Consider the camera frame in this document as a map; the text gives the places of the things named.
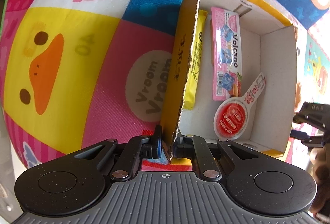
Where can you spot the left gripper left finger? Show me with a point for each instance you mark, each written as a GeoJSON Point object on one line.
{"type": "Point", "coordinates": [152, 145]}

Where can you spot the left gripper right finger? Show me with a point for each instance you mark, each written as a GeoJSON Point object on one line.
{"type": "Point", "coordinates": [182, 147]}

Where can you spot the bagged bread with red tag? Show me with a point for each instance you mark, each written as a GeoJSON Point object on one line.
{"type": "Point", "coordinates": [232, 116]}

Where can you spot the yellow cardboard box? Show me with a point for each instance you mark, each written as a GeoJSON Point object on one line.
{"type": "Point", "coordinates": [268, 45]}

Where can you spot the pink Volcano snack pack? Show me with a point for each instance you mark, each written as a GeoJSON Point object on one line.
{"type": "Point", "coordinates": [227, 54]}

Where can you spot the yellow snack bar pack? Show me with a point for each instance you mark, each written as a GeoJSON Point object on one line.
{"type": "Point", "coordinates": [193, 75]}

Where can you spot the colourful cartoon play mat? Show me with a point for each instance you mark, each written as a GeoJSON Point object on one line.
{"type": "Point", "coordinates": [76, 72]}

